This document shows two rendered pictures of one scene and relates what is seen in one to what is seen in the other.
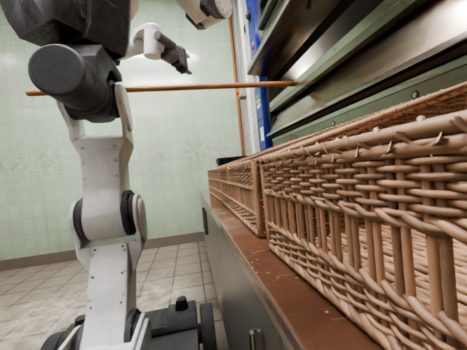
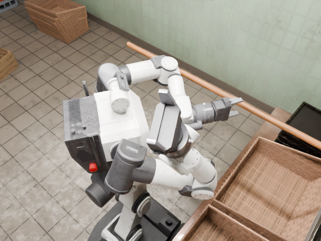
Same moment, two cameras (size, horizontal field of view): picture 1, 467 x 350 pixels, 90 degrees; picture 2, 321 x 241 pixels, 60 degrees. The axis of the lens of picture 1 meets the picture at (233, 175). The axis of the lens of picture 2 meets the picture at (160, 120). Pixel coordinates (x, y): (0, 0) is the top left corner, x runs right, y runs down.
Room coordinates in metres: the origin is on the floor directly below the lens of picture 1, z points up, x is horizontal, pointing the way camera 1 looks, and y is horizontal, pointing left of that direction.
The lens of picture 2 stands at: (0.40, -0.25, 2.17)
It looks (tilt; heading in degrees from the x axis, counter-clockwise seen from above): 50 degrees down; 51
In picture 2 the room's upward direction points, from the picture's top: straight up
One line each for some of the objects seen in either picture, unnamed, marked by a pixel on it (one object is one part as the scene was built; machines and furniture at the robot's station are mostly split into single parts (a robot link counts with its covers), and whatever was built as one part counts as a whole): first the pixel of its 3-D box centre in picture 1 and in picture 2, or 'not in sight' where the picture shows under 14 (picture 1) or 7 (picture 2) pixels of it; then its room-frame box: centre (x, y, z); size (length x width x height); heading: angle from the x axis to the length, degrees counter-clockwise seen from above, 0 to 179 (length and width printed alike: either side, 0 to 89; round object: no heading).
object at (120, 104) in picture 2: not in sight; (118, 96); (0.72, 0.38, 1.46); 0.10 x 0.07 x 0.09; 65
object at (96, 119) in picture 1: (94, 99); not in sight; (0.70, 0.39, 0.97); 0.14 x 0.13 x 0.12; 101
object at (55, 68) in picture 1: (84, 81); (114, 174); (0.64, 0.38, 1.00); 0.28 x 0.13 x 0.18; 11
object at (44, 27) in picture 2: not in sight; (59, 22); (1.50, 3.21, 0.14); 0.56 x 0.49 x 0.28; 107
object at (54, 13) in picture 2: not in sight; (57, 9); (1.51, 3.20, 0.32); 0.56 x 0.49 x 0.28; 109
